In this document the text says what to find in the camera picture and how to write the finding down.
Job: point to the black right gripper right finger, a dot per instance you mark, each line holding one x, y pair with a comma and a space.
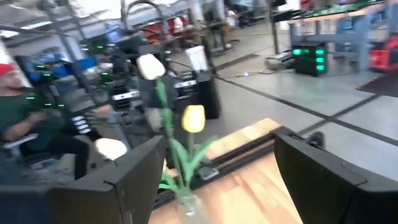
326, 193

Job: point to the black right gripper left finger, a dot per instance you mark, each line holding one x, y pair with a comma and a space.
124, 193

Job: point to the white artificial tulip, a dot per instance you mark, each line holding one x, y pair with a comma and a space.
110, 149
150, 67

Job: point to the yellow artificial tulip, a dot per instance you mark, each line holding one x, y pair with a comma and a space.
193, 118

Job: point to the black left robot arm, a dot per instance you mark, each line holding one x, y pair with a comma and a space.
189, 93

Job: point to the clear patterned glass vase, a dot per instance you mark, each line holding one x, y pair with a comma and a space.
190, 209

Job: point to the person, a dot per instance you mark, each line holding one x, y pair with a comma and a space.
18, 118

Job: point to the black computer with green lights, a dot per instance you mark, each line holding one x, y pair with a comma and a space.
309, 59

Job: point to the red plastic crate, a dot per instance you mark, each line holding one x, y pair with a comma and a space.
384, 57

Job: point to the white waste bin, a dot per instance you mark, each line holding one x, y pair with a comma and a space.
197, 58

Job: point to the blue frame workbench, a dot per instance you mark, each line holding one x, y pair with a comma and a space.
351, 37

